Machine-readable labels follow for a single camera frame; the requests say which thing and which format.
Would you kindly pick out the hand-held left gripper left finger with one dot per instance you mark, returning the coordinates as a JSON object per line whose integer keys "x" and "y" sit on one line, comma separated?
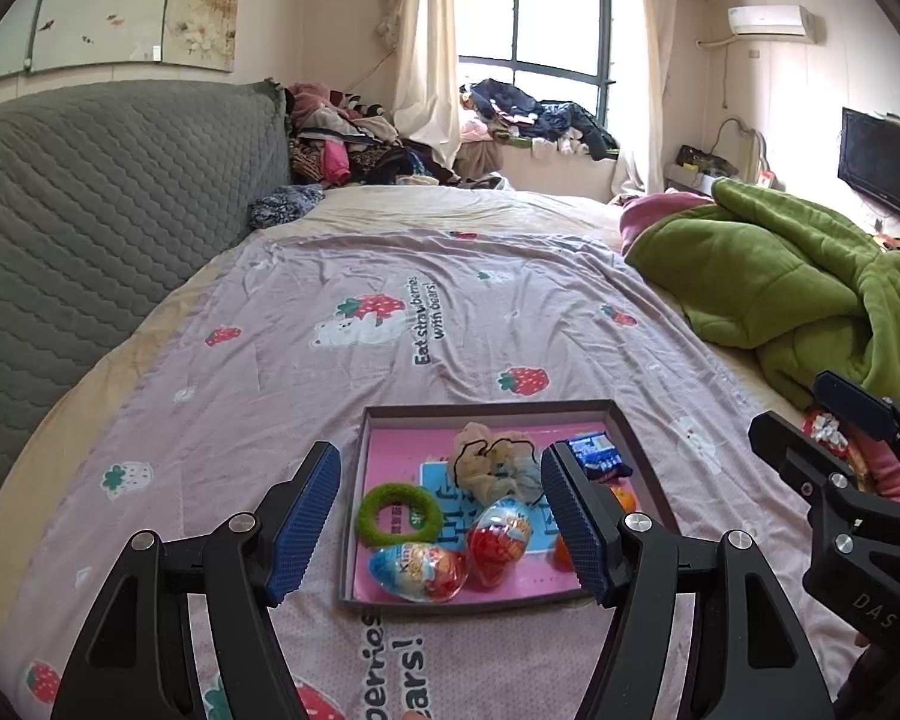
{"x": 304, "y": 525}

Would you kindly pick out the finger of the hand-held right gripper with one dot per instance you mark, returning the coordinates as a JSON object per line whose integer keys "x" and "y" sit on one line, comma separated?
{"x": 776, "y": 442}
{"x": 851, "y": 405}

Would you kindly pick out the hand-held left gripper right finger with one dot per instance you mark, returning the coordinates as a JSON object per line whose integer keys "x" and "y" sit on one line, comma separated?
{"x": 581, "y": 532}

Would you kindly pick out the orange mandarin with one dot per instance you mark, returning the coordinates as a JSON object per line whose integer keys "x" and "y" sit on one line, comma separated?
{"x": 564, "y": 551}
{"x": 624, "y": 501}

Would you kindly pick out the blue snack packet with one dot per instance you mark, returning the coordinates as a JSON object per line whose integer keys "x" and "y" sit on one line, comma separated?
{"x": 596, "y": 457}

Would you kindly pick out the red and blue toy egg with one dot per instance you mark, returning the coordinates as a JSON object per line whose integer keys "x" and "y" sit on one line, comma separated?
{"x": 499, "y": 540}

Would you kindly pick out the grey shallow cardboard box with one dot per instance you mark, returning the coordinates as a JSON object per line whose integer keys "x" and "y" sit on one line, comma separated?
{"x": 397, "y": 465}

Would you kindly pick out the beige scrunchie with black trim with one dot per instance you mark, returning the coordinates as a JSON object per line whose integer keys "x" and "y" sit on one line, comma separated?
{"x": 487, "y": 465}

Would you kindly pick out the blue plastic toy egg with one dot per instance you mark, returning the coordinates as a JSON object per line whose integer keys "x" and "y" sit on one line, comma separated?
{"x": 420, "y": 574}

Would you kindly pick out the red candy toy packet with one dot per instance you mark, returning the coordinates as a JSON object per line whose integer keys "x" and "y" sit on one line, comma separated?
{"x": 821, "y": 431}

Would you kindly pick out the pink cloth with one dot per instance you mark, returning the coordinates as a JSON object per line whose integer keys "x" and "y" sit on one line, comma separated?
{"x": 892, "y": 472}

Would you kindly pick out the green fleece blanket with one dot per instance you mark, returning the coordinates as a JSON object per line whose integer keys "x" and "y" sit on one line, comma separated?
{"x": 780, "y": 277}

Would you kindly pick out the pink strawberry printed bedsheet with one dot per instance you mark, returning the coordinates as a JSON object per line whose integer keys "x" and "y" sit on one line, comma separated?
{"x": 270, "y": 360}

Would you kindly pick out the black flat television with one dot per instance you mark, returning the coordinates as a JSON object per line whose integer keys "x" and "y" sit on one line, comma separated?
{"x": 885, "y": 165}

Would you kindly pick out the pink pillow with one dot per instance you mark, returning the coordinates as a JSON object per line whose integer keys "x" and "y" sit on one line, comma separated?
{"x": 660, "y": 214}

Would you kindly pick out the white round-topped object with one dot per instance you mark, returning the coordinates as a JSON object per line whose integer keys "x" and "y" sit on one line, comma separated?
{"x": 750, "y": 150}

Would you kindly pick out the white side table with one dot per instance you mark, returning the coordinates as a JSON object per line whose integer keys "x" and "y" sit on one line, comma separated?
{"x": 690, "y": 178}

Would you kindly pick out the dark patterned cloth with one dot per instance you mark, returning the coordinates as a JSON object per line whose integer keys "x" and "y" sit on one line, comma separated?
{"x": 285, "y": 206}

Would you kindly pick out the grey quilted headboard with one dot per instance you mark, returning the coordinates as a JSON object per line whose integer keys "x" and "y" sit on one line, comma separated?
{"x": 82, "y": 240}

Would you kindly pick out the cream curtain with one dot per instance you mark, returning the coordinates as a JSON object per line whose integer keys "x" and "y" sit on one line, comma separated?
{"x": 656, "y": 75}
{"x": 420, "y": 52}

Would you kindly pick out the pile of mixed clothes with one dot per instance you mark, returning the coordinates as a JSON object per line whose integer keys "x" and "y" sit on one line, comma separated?
{"x": 337, "y": 135}

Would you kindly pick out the white air conditioner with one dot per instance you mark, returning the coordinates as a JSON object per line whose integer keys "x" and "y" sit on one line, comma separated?
{"x": 769, "y": 21}

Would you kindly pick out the pile of dark clothes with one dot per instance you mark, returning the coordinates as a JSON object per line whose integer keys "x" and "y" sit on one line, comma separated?
{"x": 540, "y": 120}

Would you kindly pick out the window with dark frame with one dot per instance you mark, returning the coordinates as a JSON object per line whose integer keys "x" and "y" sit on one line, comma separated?
{"x": 555, "y": 15}

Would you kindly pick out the floral wall painting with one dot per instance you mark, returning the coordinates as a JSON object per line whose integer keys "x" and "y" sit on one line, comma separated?
{"x": 120, "y": 7}

